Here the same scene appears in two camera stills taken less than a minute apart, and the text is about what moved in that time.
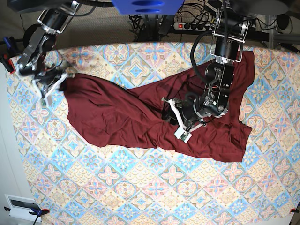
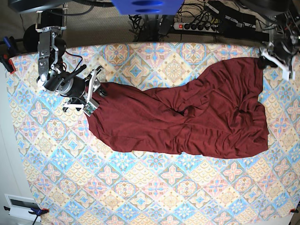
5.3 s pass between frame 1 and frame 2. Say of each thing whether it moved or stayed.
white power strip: stayed
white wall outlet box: stayed
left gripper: moved
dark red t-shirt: moved
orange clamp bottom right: stayed
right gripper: moved
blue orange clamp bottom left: stayed
